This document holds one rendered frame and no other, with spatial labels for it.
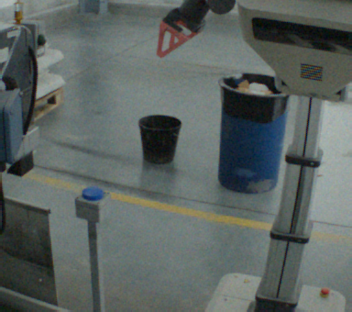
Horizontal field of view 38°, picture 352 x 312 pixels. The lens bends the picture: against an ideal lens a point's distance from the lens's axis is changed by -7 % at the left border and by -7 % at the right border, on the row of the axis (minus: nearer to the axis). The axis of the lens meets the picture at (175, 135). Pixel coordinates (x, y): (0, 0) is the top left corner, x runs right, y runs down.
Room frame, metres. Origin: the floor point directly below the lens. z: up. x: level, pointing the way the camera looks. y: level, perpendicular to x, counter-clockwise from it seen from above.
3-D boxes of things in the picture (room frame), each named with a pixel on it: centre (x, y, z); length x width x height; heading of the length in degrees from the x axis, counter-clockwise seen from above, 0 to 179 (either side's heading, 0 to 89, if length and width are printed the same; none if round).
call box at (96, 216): (1.32, 0.22, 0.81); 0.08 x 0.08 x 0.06; 72
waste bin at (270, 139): (3.20, -0.48, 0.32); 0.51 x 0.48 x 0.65; 162
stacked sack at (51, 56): (4.37, 1.30, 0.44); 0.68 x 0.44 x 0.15; 162
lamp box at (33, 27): (1.27, 0.37, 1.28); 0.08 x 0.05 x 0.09; 72
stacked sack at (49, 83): (4.38, 1.29, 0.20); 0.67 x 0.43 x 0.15; 162
